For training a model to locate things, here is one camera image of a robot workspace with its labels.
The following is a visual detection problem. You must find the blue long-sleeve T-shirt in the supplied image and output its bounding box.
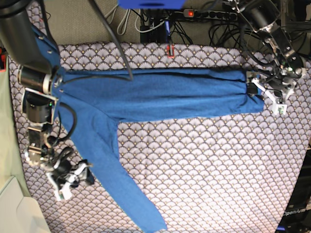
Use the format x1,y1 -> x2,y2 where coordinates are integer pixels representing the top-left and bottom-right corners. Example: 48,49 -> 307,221
54,67 -> 265,233

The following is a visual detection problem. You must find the red and grey table clamp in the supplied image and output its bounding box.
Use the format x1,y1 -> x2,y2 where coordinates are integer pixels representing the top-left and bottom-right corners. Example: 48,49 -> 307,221
166,44 -> 175,58

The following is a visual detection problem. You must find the black OpenArm base box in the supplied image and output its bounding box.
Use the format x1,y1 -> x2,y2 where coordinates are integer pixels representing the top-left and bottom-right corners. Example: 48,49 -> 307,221
276,169 -> 311,233

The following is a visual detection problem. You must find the grey looped cable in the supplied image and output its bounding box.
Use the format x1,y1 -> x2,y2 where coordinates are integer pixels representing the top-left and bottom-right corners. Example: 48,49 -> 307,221
104,7 -> 132,36

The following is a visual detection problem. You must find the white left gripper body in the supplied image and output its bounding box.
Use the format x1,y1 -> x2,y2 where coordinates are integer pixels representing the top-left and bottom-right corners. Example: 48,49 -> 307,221
246,71 -> 297,115

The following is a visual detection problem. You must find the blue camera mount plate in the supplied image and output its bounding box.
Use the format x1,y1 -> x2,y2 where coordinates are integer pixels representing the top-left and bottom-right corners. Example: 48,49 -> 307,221
118,0 -> 185,9

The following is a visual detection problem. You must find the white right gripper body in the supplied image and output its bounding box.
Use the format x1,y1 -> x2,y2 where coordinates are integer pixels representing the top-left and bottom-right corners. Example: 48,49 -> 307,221
46,161 -> 93,201

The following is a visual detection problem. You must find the orange clamp at table edge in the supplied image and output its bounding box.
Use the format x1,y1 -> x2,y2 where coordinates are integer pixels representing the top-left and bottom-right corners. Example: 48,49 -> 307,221
0,48 -> 7,72

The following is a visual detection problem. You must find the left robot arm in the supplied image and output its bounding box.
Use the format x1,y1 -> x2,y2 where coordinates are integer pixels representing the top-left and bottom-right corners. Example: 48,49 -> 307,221
229,0 -> 307,115

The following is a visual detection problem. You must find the black power strip red switch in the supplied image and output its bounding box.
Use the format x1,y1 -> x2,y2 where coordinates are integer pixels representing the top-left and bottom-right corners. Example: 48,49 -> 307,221
182,9 -> 238,21

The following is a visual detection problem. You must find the fan-patterned table cloth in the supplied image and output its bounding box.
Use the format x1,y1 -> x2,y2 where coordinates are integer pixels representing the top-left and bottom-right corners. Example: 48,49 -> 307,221
21,43 -> 311,233

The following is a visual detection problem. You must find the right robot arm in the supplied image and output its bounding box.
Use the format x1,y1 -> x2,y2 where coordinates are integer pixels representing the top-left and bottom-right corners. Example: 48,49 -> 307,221
0,0 -> 94,201

